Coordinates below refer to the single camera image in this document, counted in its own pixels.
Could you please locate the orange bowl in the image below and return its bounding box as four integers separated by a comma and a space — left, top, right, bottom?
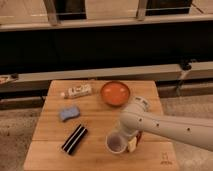
100, 81, 130, 106

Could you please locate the blue sponge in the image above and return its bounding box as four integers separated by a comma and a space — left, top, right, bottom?
59, 106, 80, 122

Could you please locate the black striped box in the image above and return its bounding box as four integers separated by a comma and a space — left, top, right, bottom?
61, 125, 88, 155

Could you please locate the white tube with label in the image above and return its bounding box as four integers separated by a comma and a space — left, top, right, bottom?
61, 84, 92, 99

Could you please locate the grey metal rail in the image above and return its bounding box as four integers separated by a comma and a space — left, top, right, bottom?
0, 61, 213, 93

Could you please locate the white ceramic cup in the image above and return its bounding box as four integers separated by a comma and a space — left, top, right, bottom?
105, 132, 127, 154

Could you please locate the black clamp with cable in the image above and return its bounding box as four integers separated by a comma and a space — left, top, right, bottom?
175, 60, 194, 96

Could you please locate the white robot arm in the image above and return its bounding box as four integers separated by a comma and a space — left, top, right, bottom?
118, 96, 213, 151

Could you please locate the wooden table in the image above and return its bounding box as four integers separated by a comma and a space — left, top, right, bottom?
24, 80, 179, 171

